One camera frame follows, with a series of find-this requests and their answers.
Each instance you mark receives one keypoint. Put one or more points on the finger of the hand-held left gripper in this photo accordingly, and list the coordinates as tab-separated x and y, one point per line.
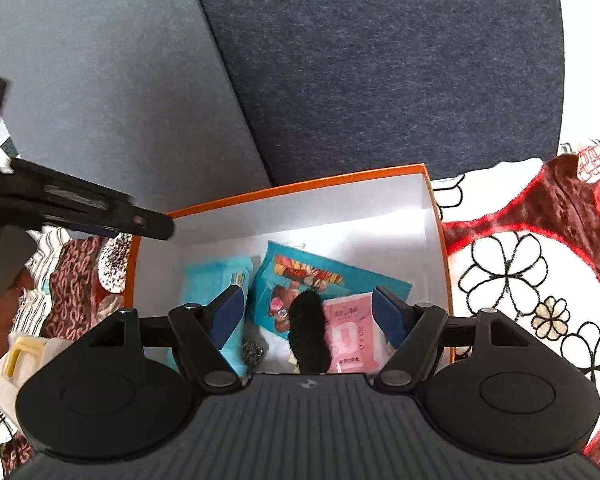
105	207

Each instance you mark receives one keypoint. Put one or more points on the teal wet wipes pack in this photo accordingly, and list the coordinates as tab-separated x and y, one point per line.
205	280

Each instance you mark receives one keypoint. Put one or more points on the black fuzzy scrunchie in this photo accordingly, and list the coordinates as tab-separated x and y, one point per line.
307	330

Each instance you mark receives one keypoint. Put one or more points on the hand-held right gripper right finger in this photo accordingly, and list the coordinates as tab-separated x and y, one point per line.
387	312

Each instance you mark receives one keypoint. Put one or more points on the steel wool scrubber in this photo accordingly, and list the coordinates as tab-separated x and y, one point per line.
252	350

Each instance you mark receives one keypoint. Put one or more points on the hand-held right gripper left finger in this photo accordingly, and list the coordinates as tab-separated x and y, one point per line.
230	312

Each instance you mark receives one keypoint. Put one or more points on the dark grey fabric headboard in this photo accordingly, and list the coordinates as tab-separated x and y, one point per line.
380	60

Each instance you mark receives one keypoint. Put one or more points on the pink packet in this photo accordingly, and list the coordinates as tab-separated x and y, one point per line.
352	335

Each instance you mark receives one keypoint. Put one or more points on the clear plastic container yellow latch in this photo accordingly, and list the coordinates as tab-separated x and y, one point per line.
45	355

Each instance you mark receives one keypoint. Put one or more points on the orange and white box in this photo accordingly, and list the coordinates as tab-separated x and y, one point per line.
305	215

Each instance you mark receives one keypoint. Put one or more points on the teal cartoon print mask pack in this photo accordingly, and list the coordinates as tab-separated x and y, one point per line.
275	300

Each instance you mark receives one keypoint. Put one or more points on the red floral printed blanket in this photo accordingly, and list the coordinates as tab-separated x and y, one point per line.
505	270

